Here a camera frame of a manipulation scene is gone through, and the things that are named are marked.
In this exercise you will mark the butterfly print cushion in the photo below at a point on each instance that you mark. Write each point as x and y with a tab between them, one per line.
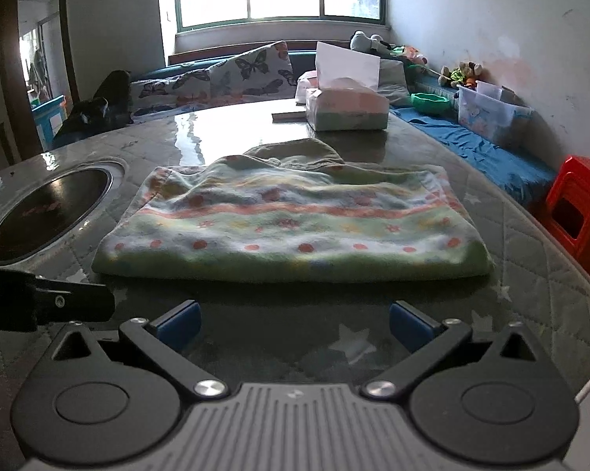
264	73

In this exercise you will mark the blue plastic crate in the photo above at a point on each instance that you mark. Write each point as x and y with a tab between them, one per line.
48	118

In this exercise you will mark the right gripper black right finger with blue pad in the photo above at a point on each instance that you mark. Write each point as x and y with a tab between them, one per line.
481	397

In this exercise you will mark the red plastic stool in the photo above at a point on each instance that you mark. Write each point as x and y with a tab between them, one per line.
566	213

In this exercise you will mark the black bag on floor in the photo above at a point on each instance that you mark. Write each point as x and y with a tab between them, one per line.
108	110

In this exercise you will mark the grey plush toy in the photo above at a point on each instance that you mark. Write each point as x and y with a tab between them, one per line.
374	44

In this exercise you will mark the colourful patterned fleece garment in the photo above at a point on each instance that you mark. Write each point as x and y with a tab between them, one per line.
294	212

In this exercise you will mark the grey pillow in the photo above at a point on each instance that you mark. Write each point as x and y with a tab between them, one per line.
393	84

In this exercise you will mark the pink green tissue box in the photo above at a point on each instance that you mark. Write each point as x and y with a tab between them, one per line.
346	94

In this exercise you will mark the quilted grey table cover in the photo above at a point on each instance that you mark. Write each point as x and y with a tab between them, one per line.
295	355

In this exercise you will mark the colourful plush toys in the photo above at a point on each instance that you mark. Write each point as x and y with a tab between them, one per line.
466	75

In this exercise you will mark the green plastic basin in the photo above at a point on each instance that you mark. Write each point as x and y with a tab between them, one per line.
430	104

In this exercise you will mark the clear plastic storage bin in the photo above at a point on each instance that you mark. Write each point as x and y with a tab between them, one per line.
501	122

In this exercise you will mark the flat grey remote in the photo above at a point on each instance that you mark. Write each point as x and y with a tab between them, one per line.
288	117

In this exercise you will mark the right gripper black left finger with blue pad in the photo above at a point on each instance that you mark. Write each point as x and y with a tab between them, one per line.
101	398

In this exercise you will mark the pink white tissue pack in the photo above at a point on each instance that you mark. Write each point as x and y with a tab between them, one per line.
308	80

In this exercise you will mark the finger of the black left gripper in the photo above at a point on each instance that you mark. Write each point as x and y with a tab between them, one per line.
28	301

